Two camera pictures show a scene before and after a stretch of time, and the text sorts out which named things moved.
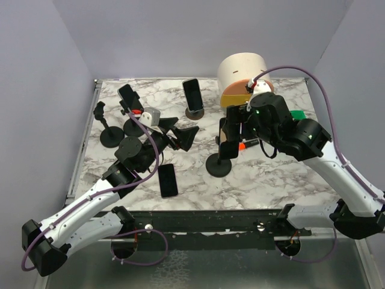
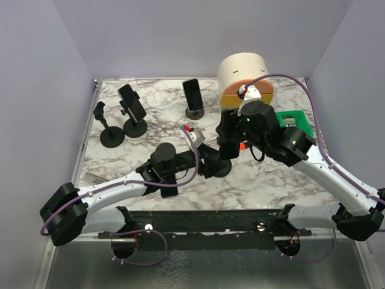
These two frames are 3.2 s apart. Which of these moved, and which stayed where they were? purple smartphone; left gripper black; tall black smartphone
Moved: left gripper black
Stayed: tall black smartphone; purple smartphone
